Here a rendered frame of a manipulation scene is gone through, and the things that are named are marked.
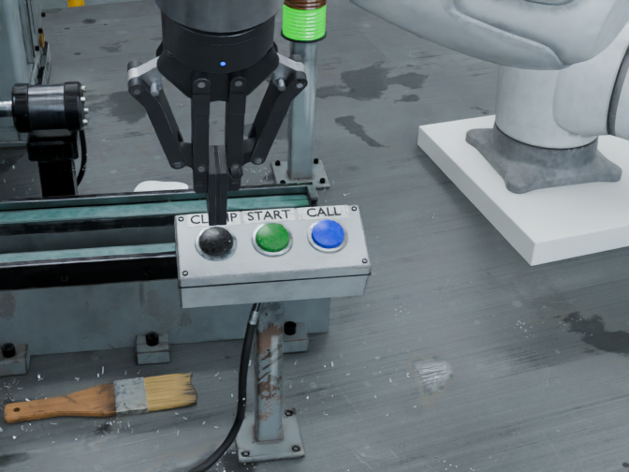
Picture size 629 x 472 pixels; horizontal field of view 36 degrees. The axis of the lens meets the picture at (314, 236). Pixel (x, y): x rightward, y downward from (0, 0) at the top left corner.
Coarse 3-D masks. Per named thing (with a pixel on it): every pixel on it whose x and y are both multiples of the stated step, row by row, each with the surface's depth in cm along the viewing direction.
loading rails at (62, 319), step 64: (128, 192) 118; (192, 192) 119; (256, 192) 120; (0, 256) 108; (64, 256) 109; (128, 256) 107; (0, 320) 109; (64, 320) 110; (128, 320) 112; (192, 320) 113; (320, 320) 116
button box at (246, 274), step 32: (192, 224) 87; (256, 224) 87; (288, 224) 88; (352, 224) 88; (192, 256) 85; (224, 256) 85; (256, 256) 85; (288, 256) 86; (320, 256) 86; (352, 256) 86; (192, 288) 85; (224, 288) 85; (256, 288) 86; (288, 288) 87; (320, 288) 88; (352, 288) 89
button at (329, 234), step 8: (320, 224) 87; (328, 224) 87; (336, 224) 87; (312, 232) 87; (320, 232) 86; (328, 232) 87; (336, 232) 87; (320, 240) 86; (328, 240) 86; (336, 240) 86; (328, 248) 86
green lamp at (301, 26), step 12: (288, 12) 131; (300, 12) 131; (312, 12) 131; (324, 12) 133; (288, 24) 132; (300, 24) 132; (312, 24) 132; (324, 24) 134; (288, 36) 133; (300, 36) 133; (312, 36) 133
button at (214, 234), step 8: (208, 232) 85; (216, 232) 86; (224, 232) 86; (200, 240) 85; (208, 240) 85; (216, 240) 85; (224, 240) 85; (232, 240) 85; (200, 248) 85; (208, 248) 85; (216, 248) 85; (224, 248) 85; (216, 256) 85
